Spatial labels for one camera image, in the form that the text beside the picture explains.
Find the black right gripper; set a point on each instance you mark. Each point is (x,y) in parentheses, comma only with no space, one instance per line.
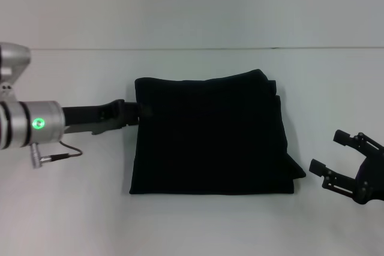
(370,178)

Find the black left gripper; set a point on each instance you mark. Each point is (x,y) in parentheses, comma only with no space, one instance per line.
(90,116)

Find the black FREE print t-shirt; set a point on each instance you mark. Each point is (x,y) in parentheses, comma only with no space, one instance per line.
(210,136)

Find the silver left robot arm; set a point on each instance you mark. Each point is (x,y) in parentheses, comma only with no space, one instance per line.
(27,124)

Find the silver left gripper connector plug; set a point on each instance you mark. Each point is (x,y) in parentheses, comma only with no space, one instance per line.
(36,157)

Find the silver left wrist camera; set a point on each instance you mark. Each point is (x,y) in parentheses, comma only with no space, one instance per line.
(12,64)

